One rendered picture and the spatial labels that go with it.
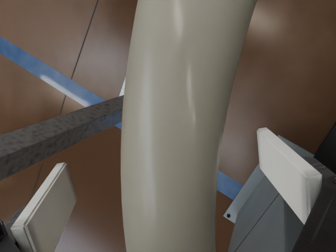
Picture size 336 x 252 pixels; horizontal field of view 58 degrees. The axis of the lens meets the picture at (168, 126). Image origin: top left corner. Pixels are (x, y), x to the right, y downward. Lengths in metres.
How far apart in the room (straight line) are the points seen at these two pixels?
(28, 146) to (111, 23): 0.88
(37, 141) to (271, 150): 0.78
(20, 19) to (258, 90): 1.32
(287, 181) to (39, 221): 0.13
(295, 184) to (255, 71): 1.23
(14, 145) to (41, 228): 0.72
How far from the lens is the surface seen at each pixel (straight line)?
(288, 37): 1.37
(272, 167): 0.19
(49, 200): 0.18
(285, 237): 0.84
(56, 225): 0.19
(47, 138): 0.94
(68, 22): 1.72
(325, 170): 0.17
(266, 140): 0.19
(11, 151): 0.86
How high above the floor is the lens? 1.37
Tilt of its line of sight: 65 degrees down
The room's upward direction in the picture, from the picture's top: 126 degrees counter-clockwise
